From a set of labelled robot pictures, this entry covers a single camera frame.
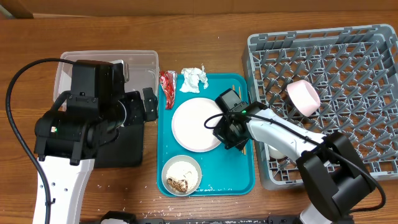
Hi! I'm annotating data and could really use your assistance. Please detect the red foil wrapper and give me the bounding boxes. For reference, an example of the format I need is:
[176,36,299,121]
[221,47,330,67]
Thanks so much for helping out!
[159,70,177,110]

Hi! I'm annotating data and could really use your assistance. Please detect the large pink plate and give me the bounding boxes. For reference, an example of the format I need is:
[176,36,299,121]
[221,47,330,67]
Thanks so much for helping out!
[172,98,221,152]

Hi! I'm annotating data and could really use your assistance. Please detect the white cup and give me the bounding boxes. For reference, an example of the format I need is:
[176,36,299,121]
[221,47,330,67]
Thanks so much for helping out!
[268,145,286,159]

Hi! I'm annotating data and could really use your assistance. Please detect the small pink bowl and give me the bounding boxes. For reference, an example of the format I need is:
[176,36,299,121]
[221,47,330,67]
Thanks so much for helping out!
[286,80,321,117]

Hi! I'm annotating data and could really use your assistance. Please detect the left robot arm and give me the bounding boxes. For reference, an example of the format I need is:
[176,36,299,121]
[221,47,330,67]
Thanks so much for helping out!
[34,87,158,223]

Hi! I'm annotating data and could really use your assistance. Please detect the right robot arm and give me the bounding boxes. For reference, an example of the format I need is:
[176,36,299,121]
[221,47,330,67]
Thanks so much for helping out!
[212,100,381,223]

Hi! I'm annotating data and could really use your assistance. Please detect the grey dishwasher rack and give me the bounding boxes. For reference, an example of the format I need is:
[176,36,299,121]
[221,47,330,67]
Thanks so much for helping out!
[242,24,397,180]

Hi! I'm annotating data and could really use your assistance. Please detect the clear plastic bin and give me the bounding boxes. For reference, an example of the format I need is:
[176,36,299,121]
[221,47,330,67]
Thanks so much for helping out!
[53,50,159,101]

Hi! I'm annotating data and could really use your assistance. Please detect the black plastic bin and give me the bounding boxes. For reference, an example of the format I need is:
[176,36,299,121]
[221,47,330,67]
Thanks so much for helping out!
[94,124,144,169]

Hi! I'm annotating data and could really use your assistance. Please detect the teal plastic tray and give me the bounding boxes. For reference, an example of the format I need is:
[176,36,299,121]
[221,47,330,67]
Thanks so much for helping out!
[157,73,255,197]

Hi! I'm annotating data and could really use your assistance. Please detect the crumpled white napkin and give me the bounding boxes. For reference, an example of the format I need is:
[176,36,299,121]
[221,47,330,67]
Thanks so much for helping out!
[180,65,209,93]

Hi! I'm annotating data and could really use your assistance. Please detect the grey bowl with rice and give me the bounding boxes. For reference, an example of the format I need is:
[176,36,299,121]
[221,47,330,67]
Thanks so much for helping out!
[161,155,202,197]

